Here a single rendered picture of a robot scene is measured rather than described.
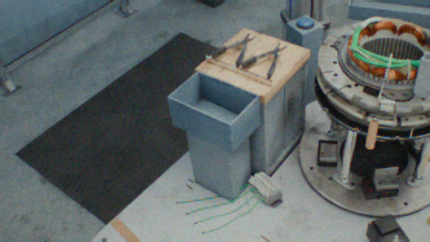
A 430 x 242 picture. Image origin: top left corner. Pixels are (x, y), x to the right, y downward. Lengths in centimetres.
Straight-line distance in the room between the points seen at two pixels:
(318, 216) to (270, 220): 11
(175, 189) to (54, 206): 120
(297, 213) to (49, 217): 142
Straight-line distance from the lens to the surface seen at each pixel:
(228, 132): 101
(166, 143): 248
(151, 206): 125
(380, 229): 113
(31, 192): 250
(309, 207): 122
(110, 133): 261
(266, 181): 121
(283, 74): 112
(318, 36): 135
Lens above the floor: 175
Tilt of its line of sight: 43 degrees down
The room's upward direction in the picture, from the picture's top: 6 degrees counter-clockwise
